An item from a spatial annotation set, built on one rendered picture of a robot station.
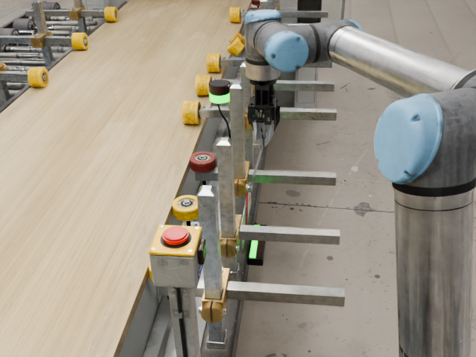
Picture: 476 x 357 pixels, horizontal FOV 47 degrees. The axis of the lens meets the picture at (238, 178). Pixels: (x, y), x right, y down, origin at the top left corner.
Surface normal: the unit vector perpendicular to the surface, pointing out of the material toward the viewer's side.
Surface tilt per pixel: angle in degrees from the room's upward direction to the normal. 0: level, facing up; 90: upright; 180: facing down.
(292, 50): 90
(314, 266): 0
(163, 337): 0
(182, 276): 90
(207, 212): 90
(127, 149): 0
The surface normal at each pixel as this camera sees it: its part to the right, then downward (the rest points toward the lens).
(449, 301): 0.07, 0.29
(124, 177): -0.03, -0.85
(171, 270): -0.11, 0.52
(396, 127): -0.95, 0.06
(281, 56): 0.24, 0.51
